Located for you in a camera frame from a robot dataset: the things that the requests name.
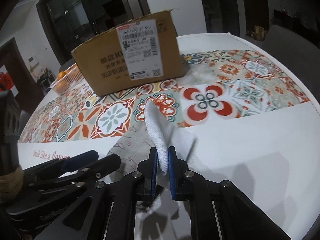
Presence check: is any white tissue paper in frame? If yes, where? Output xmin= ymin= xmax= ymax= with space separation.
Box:
xmin=135 ymin=100 xmax=197 ymax=215

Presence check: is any left hand gloved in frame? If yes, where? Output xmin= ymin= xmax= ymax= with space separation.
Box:
xmin=0 ymin=166 xmax=24 ymax=203

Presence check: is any white fruit basket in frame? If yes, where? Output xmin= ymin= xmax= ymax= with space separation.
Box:
xmin=50 ymin=63 xmax=84 ymax=95

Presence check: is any orange fruit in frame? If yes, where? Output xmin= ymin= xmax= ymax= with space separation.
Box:
xmin=57 ymin=71 xmax=67 ymax=80

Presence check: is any patterned tablecloth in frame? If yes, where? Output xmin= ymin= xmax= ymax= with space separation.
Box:
xmin=18 ymin=34 xmax=319 ymax=239

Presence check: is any brown cardboard box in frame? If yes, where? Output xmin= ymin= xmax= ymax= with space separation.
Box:
xmin=71 ymin=10 xmax=187 ymax=96

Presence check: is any grey dining chair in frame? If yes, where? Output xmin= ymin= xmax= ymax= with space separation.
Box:
xmin=261 ymin=24 xmax=319 ymax=95

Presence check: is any red fu wall poster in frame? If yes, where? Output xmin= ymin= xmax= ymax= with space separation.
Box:
xmin=0 ymin=65 xmax=18 ymax=97

